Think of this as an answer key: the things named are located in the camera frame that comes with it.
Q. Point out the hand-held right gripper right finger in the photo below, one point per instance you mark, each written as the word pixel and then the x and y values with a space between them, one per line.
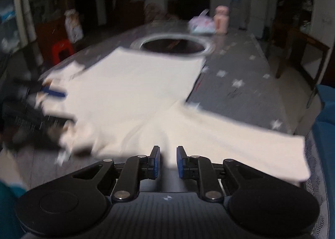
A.
pixel 180 163

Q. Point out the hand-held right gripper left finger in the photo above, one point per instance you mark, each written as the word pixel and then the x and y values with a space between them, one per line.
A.
pixel 155 163

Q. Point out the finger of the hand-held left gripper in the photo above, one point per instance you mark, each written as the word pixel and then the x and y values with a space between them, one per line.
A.
pixel 60 118
pixel 56 93

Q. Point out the cream garment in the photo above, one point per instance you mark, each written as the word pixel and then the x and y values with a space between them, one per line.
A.
pixel 130 92

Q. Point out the red plastic stool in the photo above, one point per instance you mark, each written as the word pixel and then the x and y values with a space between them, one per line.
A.
pixel 62 48

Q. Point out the printed white bag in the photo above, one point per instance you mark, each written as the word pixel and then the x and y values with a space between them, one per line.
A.
pixel 73 26

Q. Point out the teal cloth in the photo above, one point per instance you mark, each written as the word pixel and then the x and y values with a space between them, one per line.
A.
pixel 9 210

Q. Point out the round built-in table burner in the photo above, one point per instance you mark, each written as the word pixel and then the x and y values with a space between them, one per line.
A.
pixel 172 45

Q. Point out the pastel tissue pack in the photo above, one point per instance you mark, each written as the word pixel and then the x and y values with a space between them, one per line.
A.
pixel 206 29

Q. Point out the pink bottle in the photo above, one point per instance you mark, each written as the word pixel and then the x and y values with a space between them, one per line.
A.
pixel 221 20

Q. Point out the blue sofa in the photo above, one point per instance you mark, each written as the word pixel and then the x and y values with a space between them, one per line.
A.
pixel 325 113

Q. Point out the white water dispenser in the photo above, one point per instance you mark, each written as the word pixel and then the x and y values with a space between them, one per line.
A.
pixel 238 16

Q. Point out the white fridge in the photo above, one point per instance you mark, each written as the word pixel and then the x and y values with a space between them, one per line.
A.
pixel 257 14

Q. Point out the wooden desk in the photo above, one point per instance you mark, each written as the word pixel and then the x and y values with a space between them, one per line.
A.
pixel 306 43

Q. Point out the wooden glass display cabinet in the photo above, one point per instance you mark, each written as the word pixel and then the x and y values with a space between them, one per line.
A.
pixel 295 1

